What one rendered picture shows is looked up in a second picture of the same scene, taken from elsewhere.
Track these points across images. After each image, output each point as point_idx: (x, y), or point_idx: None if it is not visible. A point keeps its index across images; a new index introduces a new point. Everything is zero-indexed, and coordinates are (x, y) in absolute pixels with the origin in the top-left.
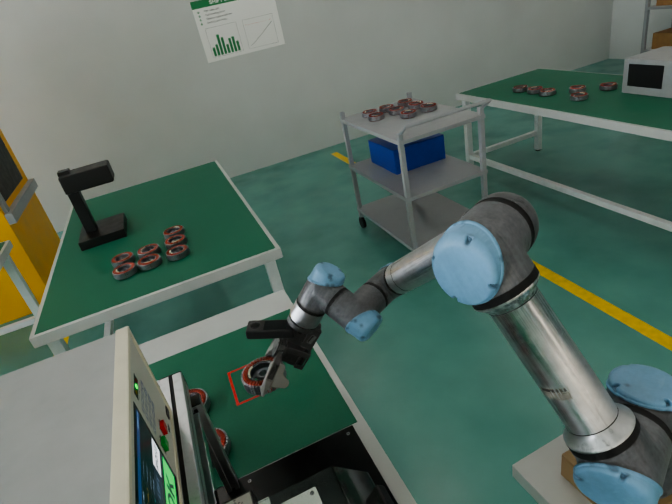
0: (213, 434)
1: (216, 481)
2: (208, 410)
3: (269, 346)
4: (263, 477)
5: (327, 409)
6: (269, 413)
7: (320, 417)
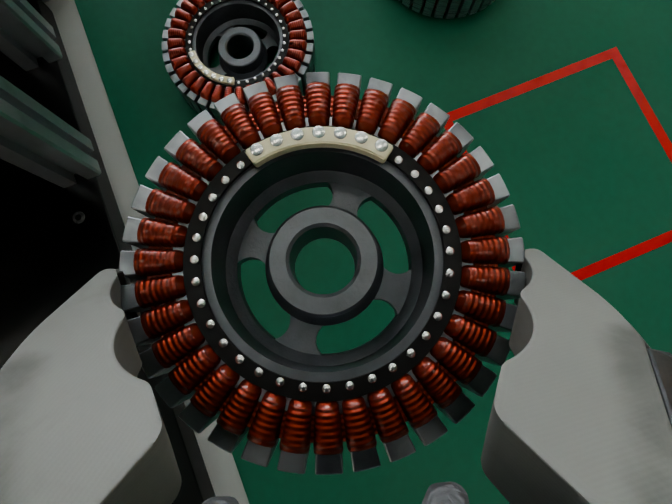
0: None
1: (138, 108)
2: (433, 19)
3: (617, 317)
4: (80, 263)
5: (366, 478)
6: (384, 243)
7: None
